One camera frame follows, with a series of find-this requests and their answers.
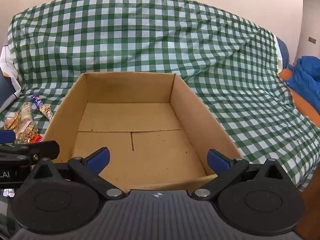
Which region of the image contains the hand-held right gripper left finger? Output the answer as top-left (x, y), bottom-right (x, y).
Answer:
top-left (30, 147), bottom-right (125, 201)

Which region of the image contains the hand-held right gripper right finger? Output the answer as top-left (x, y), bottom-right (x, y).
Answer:
top-left (191, 149), bottom-right (288, 201)

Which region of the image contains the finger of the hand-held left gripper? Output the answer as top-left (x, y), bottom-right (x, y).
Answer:
top-left (0, 140), bottom-right (61, 167)
top-left (0, 129), bottom-right (16, 144)

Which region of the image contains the clear cookie bag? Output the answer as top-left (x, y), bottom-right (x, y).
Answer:
top-left (14, 120), bottom-right (39, 144)

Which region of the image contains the green label sachima packet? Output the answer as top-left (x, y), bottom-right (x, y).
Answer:
top-left (21, 102), bottom-right (33, 122)

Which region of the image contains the purple snack packet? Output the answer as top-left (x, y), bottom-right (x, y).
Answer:
top-left (31, 94), bottom-right (54, 122)

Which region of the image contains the cardboard box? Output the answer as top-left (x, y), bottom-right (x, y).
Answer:
top-left (31, 72), bottom-right (244, 192)

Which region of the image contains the clear cracker packet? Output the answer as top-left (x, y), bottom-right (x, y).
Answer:
top-left (4, 112), bottom-right (23, 132)

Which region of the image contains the orange cushion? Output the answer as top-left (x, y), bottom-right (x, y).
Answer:
top-left (278, 68), bottom-right (320, 128)

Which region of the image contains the blue jacket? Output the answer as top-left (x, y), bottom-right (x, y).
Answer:
top-left (287, 56), bottom-right (320, 109)

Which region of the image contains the green checkered cloth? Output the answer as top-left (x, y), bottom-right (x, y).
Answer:
top-left (0, 0), bottom-right (320, 238)

